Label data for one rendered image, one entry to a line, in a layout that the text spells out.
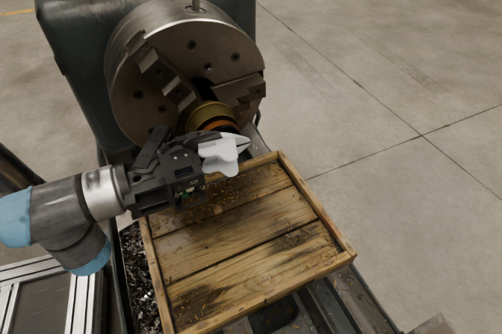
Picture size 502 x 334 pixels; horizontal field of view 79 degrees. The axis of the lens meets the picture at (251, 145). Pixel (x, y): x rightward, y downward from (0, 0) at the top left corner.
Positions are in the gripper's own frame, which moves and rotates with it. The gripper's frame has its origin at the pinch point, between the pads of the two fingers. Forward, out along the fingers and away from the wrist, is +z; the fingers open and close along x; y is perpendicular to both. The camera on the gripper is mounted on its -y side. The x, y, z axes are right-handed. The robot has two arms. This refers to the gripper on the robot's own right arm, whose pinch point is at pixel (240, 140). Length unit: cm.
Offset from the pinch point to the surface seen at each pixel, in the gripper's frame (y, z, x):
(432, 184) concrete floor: -23, 129, -109
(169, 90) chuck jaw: -8.9, -8.9, 7.0
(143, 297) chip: -2, -28, -50
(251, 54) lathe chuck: -15.2, 8.5, 6.5
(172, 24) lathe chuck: -15.0, -5.6, 15.2
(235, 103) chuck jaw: -7.6, 2.0, 1.9
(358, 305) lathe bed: 26.4, 11.1, -21.7
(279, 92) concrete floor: -142, 88, -109
